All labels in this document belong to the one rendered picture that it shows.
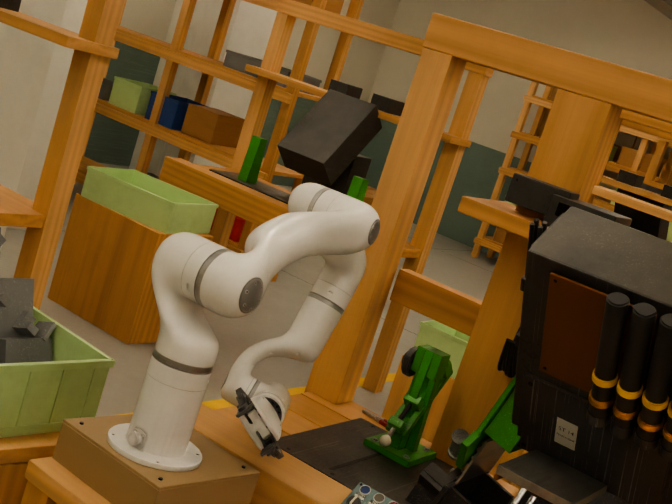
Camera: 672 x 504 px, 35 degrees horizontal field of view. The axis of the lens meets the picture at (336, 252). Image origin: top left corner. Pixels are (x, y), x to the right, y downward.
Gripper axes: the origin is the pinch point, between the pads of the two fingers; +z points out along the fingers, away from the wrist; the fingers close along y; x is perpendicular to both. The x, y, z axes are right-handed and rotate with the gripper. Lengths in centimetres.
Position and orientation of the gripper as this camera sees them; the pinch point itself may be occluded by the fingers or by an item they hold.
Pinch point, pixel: (255, 431)
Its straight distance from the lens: 214.0
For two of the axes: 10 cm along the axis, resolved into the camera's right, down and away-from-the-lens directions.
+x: 8.5, -5.3, -0.8
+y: -5.3, -8.5, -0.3
